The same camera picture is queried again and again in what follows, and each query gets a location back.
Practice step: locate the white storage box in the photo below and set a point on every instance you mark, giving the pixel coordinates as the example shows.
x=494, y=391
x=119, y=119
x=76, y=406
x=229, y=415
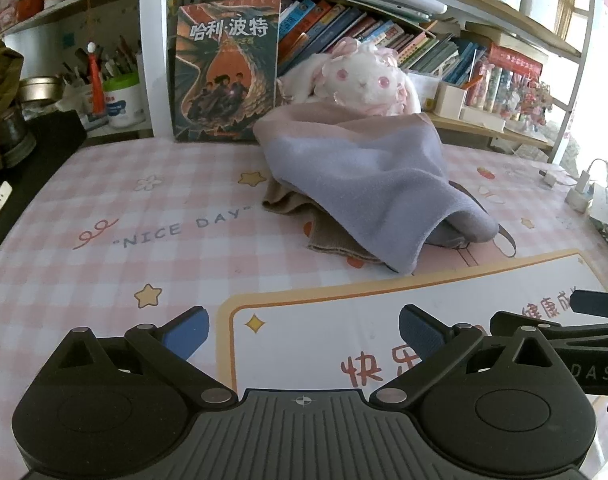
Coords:
x=540, y=0

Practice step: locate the bunch of pens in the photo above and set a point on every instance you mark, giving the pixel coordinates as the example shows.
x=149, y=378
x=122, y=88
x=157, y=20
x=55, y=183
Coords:
x=114, y=57

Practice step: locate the dragon cover book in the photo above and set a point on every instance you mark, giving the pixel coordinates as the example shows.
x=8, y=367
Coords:
x=224, y=70

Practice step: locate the pink checked table mat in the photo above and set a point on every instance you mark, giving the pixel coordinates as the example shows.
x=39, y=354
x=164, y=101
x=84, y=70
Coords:
x=134, y=260

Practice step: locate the white pink plush bunny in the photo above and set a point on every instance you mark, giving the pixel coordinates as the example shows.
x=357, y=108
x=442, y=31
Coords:
x=369, y=80

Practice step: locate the flat white box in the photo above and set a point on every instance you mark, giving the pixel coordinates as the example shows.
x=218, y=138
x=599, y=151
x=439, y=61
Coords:
x=483, y=119

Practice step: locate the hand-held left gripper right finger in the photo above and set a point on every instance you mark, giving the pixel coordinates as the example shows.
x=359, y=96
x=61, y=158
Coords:
x=419, y=332

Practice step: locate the red tassel pendant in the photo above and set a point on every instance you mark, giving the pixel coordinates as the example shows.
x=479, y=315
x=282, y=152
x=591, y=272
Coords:
x=96, y=80

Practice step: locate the row of colourful jars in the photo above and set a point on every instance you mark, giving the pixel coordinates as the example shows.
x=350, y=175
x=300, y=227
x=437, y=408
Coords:
x=504, y=95

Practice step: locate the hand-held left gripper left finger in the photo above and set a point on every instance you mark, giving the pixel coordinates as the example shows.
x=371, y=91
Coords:
x=184, y=332

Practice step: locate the pale green flat folder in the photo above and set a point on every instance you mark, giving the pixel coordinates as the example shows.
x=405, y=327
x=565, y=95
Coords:
x=354, y=2

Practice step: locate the white pen jar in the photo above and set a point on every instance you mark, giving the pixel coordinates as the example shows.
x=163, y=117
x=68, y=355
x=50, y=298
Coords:
x=125, y=102

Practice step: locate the red book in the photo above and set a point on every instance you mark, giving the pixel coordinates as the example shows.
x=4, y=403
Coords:
x=514, y=60

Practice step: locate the white pen box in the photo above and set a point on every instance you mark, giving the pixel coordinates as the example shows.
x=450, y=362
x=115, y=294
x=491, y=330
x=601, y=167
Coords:
x=450, y=99

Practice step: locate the row of colourful books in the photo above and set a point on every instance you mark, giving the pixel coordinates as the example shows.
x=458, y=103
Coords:
x=334, y=25

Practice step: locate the bamboo slat roll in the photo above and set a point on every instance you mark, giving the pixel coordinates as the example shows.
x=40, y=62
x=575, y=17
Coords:
x=570, y=10

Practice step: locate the white frame bookshelf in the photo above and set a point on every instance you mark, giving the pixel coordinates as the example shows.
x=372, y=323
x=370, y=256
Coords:
x=151, y=60

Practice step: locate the beige thick book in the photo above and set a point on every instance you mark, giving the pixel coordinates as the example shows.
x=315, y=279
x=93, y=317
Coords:
x=499, y=37

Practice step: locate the small white adapter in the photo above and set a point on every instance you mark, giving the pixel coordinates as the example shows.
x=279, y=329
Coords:
x=550, y=179

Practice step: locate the purple and pink sweater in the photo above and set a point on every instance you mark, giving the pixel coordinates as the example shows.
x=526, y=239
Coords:
x=374, y=185

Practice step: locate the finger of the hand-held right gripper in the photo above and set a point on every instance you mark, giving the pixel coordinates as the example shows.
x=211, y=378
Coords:
x=584, y=335
x=596, y=304

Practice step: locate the translucent storage box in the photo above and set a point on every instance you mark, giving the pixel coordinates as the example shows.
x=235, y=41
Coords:
x=423, y=87

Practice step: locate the wooden side shelf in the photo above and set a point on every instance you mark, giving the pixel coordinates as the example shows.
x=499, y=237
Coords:
x=84, y=2

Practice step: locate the round metal tin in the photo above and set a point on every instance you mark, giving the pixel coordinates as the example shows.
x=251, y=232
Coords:
x=40, y=91

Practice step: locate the dark metal pot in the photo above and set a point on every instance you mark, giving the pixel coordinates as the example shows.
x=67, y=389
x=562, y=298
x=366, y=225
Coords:
x=14, y=137

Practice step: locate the black side table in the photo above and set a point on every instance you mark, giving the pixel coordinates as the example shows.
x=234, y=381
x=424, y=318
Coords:
x=44, y=160

